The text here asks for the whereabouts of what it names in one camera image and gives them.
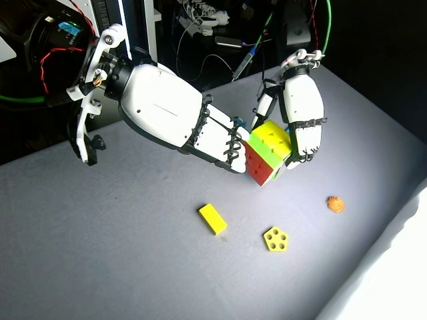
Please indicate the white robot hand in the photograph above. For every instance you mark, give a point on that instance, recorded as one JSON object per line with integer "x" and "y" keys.
{"x": 300, "y": 100}
{"x": 160, "y": 106}

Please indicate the Rubik's cube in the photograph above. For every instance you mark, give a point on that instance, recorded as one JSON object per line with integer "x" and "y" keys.
{"x": 263, "y": 156}

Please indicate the blue two-hole block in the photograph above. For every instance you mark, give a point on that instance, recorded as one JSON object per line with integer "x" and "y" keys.
{"x": 239, "y": 122}

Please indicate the grey plug with blue tip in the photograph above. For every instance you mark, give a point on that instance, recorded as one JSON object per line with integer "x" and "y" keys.
{"x": 243, "y": 65}

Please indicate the silver flat device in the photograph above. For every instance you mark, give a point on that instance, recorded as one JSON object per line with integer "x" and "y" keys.
{"x": 228, "y": 42}

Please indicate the white mechanical spare parts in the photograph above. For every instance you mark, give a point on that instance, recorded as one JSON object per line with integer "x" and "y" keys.
{"x": 207, "y": 16}

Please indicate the orange swirl cookie toy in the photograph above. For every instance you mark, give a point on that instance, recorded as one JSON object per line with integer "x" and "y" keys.
{"x": 335, "y": 205}

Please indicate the yellow rectangular block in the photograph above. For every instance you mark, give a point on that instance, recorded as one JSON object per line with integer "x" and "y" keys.
{"x": 213, "y": 218}

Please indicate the yellow pentagon block with holes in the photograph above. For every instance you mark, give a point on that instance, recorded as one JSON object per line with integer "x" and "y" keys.
{"x": 268, "y": 235}

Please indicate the grey table cloth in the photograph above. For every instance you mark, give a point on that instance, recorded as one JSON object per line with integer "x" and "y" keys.
{"x": 133, "y": 250}

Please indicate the white backdrop sheet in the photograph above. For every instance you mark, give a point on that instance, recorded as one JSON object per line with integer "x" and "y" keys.
{"x": 393, "y": 283}

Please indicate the white upright frame post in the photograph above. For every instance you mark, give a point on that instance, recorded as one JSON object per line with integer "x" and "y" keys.
{"x": 151, "y": 26}

